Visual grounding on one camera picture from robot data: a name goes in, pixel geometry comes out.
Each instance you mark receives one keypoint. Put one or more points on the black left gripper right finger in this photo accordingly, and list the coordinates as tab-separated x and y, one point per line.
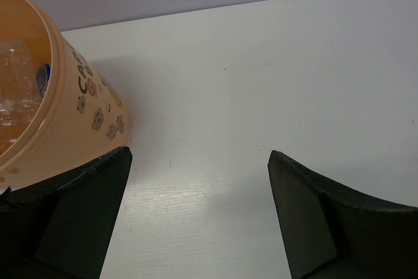
332	231

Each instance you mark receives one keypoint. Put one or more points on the crushed clear bottle blue cap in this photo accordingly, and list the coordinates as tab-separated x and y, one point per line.
42	79

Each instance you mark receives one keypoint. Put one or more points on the orange plastic bin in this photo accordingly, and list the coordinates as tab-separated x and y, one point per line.
81	116

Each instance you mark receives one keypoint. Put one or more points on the clear plastic bottle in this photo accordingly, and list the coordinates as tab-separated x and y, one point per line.
20	97

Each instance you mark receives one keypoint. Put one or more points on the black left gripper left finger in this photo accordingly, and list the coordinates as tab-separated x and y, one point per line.
61	227

